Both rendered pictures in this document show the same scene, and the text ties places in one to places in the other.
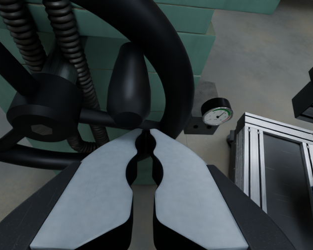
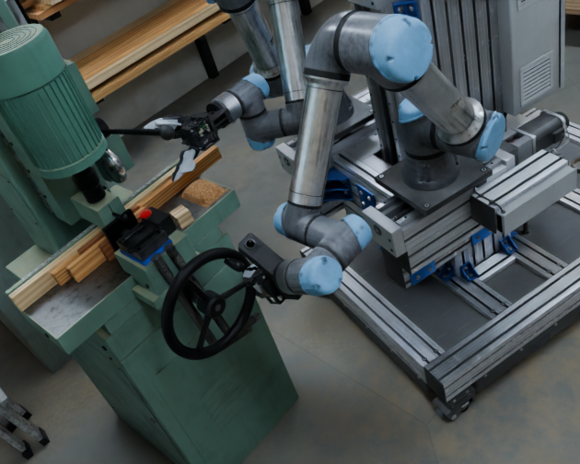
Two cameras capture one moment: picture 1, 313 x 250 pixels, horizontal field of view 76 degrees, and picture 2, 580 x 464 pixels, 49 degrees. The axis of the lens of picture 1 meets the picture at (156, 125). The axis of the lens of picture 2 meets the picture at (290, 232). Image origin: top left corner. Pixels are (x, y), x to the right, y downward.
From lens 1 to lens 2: 1.41 m
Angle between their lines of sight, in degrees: 23
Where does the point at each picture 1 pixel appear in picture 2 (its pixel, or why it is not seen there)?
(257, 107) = not seen: hidden behind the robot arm
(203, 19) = (216, 232)
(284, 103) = not seen: hidden behind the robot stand
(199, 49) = (226, 244)
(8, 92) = (145, 368)
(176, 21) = (207, 243)
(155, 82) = (218, 281)
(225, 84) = not seen: hidden behind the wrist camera
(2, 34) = (139, 322)
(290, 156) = (372, 246)
